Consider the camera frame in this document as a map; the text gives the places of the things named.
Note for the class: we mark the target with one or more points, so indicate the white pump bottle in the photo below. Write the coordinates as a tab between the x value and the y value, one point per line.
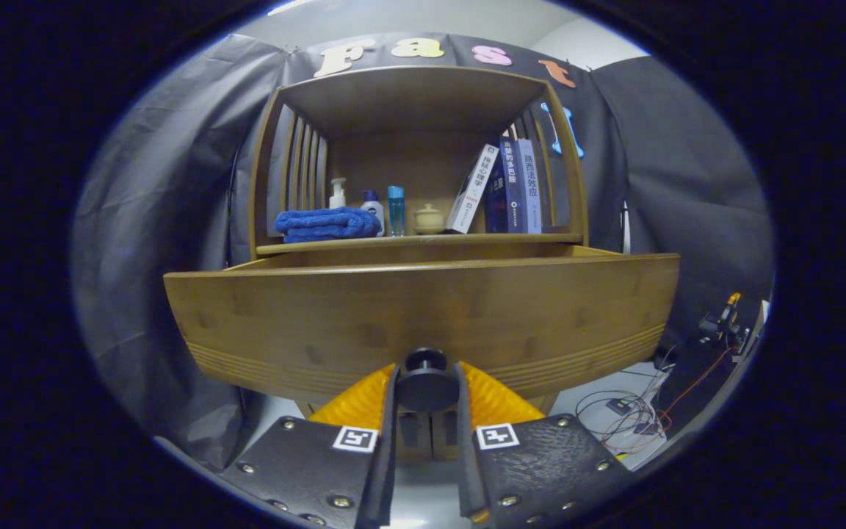
337	195

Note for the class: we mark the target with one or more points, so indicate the dark blue book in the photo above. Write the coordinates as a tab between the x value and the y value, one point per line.
510	191

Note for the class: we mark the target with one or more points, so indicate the light blue book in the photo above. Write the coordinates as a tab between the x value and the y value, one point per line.
531	187

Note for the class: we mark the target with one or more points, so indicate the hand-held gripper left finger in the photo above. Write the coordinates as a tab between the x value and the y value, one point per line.
320	470

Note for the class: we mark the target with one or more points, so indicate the white book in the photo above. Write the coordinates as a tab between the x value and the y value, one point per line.
471	191

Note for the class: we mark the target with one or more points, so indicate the white bottle with blue cap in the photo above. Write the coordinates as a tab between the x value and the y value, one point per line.
374	209

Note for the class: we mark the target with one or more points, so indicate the wooden cabinet door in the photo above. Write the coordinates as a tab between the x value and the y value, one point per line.
412	441
445	437

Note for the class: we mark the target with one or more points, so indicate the beige lidded teacup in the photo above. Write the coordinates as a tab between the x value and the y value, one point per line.
429	220

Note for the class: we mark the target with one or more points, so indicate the clear blue bottle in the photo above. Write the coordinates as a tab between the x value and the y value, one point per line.
396	213

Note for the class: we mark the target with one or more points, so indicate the blue folded towel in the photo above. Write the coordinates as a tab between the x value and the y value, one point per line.
324	223

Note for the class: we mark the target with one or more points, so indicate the wooden countertop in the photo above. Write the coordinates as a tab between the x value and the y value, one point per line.
482	239

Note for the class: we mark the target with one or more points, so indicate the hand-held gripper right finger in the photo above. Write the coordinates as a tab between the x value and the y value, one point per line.
533	470

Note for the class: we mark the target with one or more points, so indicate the wooden cabinet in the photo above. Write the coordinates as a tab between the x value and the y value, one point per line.
408	95

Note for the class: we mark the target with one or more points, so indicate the wooden drawer with black knob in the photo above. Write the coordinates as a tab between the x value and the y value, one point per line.
393	316

